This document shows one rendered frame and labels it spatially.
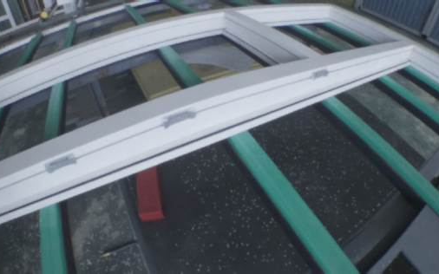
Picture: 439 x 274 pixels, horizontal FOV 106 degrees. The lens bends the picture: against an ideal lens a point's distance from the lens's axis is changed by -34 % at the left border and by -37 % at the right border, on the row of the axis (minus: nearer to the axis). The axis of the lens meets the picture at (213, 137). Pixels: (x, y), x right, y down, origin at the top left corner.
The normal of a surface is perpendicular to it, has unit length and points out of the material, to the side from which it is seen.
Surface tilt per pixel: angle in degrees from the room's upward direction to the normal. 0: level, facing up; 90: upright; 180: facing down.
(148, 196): 0
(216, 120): 90
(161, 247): 0
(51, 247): 0
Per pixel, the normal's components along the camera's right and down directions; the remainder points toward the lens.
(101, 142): 0.46, 0.63
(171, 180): -0.02, -0.70
